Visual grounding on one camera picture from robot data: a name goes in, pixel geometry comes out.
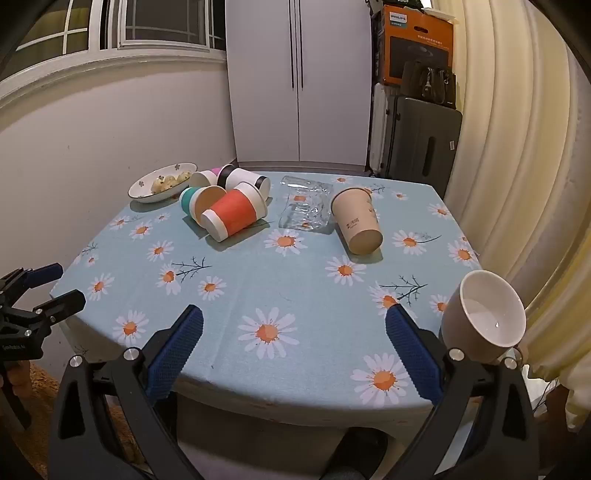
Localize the orange paper cup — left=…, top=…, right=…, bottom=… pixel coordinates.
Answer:
left=200, top=182, right=269, bottom=243

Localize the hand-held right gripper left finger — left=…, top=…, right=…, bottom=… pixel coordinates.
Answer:
left=48, top=304, right=205, bottom=480

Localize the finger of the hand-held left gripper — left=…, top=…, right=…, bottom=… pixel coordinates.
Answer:
left=0, top=263, right=64, bottom=302
left=25, top=289, right=88, bottom=330

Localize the white table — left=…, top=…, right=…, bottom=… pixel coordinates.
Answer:
left=62, top=318, right=445, bottom=480

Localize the cream curtain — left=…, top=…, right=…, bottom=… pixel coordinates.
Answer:
left=429, top=0, right=591, bottom=437

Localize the grey suitcase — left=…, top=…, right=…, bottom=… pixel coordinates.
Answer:
left=385, top=94, right=464, bottom=195

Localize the orange cardboard box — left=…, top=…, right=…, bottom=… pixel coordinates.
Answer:
left=378, top=4, right=456, bottom=89

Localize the blue daisy tablecloth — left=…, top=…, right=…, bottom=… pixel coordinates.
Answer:
left=50, top=171, right=484, bottom=409

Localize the teal paper cup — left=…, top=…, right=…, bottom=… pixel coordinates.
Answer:
left=180, top=185, right=227, bottom=227

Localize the white suitcase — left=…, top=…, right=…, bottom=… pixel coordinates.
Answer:
left=366, top=82, right=399, bottom=177

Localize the white floral plate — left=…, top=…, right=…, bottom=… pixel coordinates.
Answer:
left=128, top=162, right=198, bottom=204

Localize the brown shaggy rug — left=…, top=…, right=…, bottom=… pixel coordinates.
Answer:
left=0, top=364, right=145, bottom=480

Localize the pile of pale food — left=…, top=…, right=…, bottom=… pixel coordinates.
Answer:
left=151, top=171, right=193, bottom=195

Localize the black rimmed white paper cup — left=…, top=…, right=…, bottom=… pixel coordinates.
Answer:
left=217, top=163, right=271, bottom=199

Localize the white ceramic cup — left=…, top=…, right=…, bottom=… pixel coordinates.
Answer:
left=440, top=270, right=527, bottom=366

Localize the person's left hand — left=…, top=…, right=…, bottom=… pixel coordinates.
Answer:
left=0, top=361, right=30, bottom=392

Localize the brown paper cup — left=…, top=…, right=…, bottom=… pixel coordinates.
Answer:
left=331, top=186, right=384, bottom=256

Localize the pink paper cup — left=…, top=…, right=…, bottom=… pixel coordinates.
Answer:
left=189, top=167, right=221, bottom=189

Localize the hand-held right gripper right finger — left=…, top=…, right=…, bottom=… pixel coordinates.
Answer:
left=385, top=304, right=553, bottom=480

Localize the black handbag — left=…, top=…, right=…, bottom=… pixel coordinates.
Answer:
left=399, top=59, right=458, bottom=110

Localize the clear plastic bag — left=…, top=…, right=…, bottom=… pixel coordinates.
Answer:
left=278, top=175, right=335, bottom=234

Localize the white framed window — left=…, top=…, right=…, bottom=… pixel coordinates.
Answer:
left=0, top=0, right=227, bottom=79

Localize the white tall cabinet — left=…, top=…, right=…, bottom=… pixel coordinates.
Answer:
left=224, top=0, right=378, bottom=169

